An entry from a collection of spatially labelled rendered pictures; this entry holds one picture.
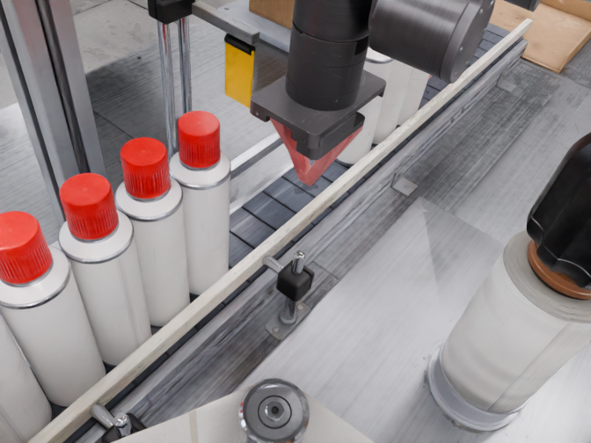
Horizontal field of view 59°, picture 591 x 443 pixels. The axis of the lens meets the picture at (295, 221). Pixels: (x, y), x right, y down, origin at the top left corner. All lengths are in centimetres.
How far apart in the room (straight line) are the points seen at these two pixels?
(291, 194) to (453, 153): 32
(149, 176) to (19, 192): 39
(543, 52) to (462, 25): 93
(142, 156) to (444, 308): 36
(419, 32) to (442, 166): 52
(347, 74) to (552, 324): 22
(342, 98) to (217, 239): 18
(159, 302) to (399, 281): 26
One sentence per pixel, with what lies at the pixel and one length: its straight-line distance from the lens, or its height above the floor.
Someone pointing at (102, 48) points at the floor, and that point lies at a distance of 272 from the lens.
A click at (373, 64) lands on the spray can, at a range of 63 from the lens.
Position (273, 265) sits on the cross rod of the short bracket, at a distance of 54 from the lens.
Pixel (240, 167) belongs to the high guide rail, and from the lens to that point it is 57.
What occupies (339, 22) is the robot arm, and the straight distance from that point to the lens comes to 37.
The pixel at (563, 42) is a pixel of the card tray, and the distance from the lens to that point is 133.
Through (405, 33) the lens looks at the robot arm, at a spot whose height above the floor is 119.
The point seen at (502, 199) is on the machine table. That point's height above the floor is 83.
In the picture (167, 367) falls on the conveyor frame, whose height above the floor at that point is 88.
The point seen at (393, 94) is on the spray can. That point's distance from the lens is 71.
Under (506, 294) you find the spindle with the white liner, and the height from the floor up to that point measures 105.
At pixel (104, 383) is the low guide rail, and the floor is 91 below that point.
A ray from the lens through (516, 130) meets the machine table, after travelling 98.
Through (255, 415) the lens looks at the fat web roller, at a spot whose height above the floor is 107.
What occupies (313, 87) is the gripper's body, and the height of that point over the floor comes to 113.
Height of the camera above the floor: 134
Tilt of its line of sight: 47 degrees down
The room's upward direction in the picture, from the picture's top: 9 degrees clockwise
